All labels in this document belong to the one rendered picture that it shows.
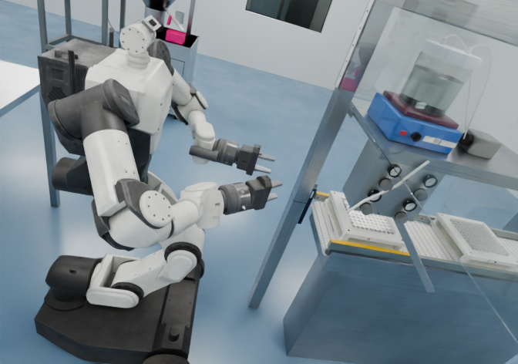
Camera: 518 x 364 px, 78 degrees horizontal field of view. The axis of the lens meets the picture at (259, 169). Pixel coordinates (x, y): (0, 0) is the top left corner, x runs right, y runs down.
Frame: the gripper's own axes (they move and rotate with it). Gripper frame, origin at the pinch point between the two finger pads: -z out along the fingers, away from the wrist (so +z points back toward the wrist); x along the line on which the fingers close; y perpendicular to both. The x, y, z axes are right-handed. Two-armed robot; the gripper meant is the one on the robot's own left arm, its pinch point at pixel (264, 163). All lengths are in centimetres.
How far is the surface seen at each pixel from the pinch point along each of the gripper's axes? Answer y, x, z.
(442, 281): 9, 23, -80
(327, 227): 5.1, 16.5, -30.2
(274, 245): -11, 48, -18
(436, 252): 1, 16, -77
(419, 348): 1, 78, -105
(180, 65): -199, 40, 90
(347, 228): 11.4, 9.3, -34.3
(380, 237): 10.8, 9.2, -46.9
